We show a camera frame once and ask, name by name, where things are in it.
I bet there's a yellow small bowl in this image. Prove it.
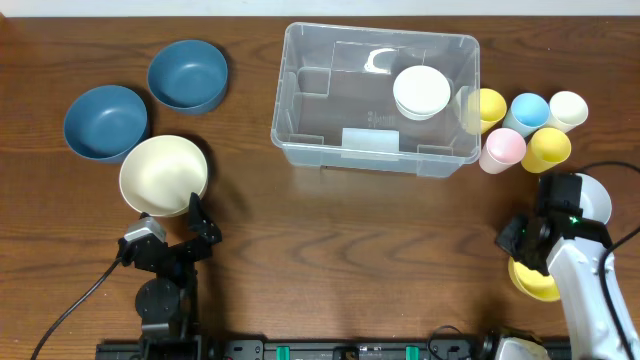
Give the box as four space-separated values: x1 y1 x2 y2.
508 258 560 302

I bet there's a light grey small bowl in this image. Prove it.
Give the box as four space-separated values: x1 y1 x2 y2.
578 173 612 224

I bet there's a yellow cup front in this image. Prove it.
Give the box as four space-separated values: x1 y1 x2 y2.
521 128 572 173

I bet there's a yellow cup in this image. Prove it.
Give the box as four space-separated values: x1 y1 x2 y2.
463 88 507 135
521 128 572 173

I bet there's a pink cup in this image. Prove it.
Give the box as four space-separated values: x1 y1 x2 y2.
479 128 527 174

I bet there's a light blue cup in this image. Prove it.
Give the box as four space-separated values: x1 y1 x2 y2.
502 93 550 138

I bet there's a white small bowl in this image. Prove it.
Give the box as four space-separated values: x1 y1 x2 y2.
392 65 451 121

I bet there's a clear plastic storage container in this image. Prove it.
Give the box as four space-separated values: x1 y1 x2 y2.
271 22 482 178

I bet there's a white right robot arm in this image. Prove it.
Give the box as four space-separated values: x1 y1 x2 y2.
496 211 639 359

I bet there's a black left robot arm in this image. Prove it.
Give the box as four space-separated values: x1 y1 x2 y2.
118 193 222 341

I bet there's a yellow cup near container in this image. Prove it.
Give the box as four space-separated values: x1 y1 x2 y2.
463 88 507 135

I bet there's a cream bowl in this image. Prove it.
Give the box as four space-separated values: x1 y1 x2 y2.
119 135 209 217

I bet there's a cream white cup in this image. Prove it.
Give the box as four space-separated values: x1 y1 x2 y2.
545 91 589 133

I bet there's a dark blue bowl near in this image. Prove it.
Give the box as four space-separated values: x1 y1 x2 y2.
63 85 151 164

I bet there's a dark blue bowl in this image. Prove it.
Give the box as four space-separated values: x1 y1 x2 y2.
147 40 229 115
63 85 151 164

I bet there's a dark blue bowl far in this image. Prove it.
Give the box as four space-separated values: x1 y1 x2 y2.
147 40 229 115

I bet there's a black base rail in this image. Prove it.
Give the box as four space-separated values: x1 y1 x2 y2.
95 335 571 360

